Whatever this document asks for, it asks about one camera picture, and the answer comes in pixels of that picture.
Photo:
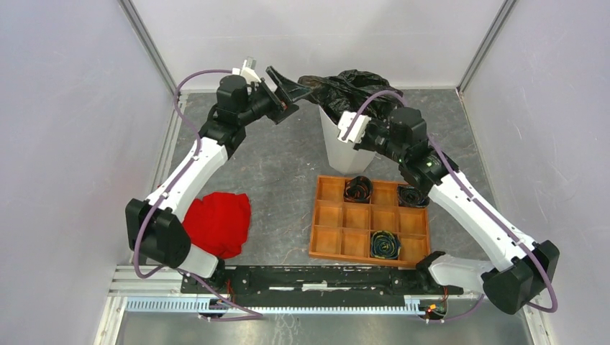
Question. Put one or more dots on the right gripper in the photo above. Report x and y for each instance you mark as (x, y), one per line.
(372, 124)

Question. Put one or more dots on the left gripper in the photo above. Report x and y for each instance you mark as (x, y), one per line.
(280, 109)

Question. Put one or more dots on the white trash bin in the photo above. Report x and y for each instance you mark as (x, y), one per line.
(341, 156)

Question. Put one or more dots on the black trash bag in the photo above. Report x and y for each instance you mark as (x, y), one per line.
(346, 91)

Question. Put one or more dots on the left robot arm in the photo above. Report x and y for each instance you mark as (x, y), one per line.
(155, 224)

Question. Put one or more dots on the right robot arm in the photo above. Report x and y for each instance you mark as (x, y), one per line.
(518, 270)

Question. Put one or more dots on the rolled sock orange stripes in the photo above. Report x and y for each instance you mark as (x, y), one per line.
(358, 190)

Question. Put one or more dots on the rolled sock dark green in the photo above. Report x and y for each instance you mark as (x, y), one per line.
(410, 197)

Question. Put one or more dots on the wooden compartment tray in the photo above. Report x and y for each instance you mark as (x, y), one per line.
(341, 230)

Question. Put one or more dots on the rolled sock yellow blue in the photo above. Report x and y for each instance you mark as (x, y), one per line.
(384, 245)

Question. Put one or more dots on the red cloth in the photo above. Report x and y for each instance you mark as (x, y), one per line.
(219, 223)

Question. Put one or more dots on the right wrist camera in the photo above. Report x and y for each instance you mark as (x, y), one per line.
(352, 127)

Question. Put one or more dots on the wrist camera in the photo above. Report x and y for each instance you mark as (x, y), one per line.
(247, 71)
(352, 127)

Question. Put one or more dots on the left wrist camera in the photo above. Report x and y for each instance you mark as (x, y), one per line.
(247, 71)

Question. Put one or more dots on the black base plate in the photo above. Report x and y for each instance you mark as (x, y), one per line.
(324, 286)

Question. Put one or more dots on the white slotted cable duct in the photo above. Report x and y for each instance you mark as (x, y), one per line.
(204, 305)

